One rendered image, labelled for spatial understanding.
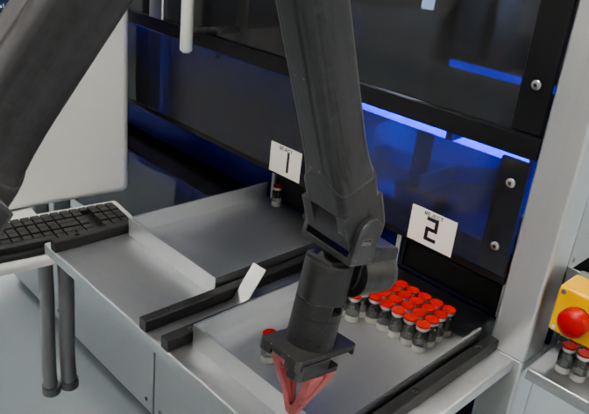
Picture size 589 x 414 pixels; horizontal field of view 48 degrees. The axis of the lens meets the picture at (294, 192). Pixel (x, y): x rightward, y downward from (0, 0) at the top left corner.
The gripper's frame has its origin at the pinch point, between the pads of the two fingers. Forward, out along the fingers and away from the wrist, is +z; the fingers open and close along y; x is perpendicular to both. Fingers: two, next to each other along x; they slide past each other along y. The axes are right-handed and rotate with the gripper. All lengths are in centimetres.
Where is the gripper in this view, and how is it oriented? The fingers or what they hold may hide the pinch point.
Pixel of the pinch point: (292, 407)
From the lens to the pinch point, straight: 83.0
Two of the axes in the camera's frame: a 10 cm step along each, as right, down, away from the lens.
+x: -7.0, -3.3, 6.3
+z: -2.2, 9.4, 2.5
